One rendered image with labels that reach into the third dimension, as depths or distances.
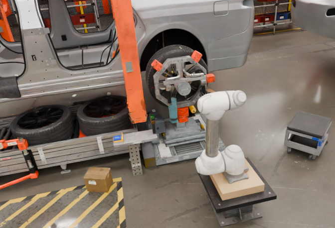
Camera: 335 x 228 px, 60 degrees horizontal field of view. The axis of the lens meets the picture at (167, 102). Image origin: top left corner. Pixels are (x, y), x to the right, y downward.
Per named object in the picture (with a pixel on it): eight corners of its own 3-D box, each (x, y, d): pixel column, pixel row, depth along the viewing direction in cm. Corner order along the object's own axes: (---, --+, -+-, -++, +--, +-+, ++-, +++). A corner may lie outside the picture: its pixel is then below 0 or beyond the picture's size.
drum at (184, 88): (186, 86, 303) (185, 74, 296) (192, 95, 284) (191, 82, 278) (173, 88, 301) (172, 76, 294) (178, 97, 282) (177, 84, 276)
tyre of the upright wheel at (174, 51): (214, 62, 325) (165, 32, 299) (221, 69, 304) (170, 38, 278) (181, 108, 343) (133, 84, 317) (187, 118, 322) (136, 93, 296)
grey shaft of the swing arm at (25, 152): (40, 174, 308) (25, 135, 285) (39, 177, 303) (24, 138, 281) (31, 175, 307) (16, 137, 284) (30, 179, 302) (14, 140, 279)
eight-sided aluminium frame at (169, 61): (205, 100, 315) (204, 53, 290) (207, 103, 309) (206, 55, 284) (156, 108, 307) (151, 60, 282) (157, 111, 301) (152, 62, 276)
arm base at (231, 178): (253, 176, 234) (254, 171, 232) (229, 184, 229) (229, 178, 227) (242, 164, 250) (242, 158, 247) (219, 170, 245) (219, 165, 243)
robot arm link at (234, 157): (247, 173, 230) (248, 151, 221) (226, 177, 228) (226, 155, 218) (239, 161, 245) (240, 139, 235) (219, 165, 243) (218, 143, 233)
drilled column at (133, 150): (141, 168, 311) (136, 136, 292) (142, 174, 302) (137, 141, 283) (132, 170, 310) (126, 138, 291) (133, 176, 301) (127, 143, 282)
